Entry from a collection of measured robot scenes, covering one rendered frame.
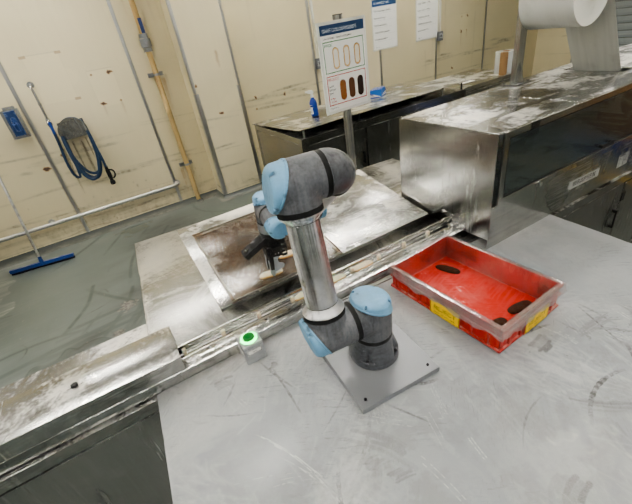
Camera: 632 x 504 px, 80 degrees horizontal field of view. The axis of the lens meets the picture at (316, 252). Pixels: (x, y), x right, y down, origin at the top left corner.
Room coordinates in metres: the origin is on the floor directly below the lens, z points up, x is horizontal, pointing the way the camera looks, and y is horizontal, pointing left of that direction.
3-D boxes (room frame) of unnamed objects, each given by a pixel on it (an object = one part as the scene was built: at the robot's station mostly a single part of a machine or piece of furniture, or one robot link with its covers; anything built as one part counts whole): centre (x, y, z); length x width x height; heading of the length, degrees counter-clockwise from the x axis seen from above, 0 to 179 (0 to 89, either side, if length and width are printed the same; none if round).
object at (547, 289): (1.02, -0.51, 0.88); 0.49 x 0.34 x 0.10; 28
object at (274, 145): (3.90, -0.68, 0.51); 1.93 x 1.05 x 1.02; 116
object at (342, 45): (2.27, -0.34, 1.50); 0.33 x 0.01 x 0.45; 120
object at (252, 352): (0.92, 0.27, 0.84); 0.08 x 0.08 x 0.11; 26
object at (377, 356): (0.82, -0.13, 0.90); 0.15 x 0.15 x 0.10
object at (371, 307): (0.81, -0.12, 1.01); 0.13 x 0.12 x 0.14; 109
